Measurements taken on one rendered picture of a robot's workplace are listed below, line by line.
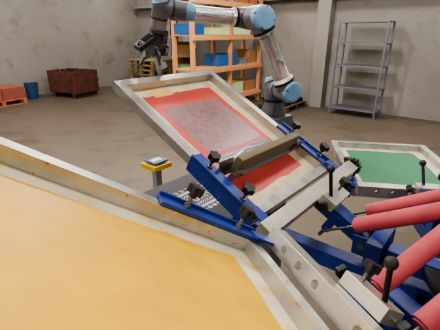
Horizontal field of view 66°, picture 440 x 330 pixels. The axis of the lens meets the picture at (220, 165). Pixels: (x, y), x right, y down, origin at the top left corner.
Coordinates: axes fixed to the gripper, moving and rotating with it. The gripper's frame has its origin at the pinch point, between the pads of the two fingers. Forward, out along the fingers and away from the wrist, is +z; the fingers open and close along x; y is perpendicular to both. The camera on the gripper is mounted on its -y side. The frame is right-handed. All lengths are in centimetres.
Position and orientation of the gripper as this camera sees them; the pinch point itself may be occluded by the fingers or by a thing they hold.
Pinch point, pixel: (148, 71)
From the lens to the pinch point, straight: 174.0
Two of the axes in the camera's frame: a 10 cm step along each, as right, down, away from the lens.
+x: -7.3, -5.0, 4.7
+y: 6.5, -2.7, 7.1
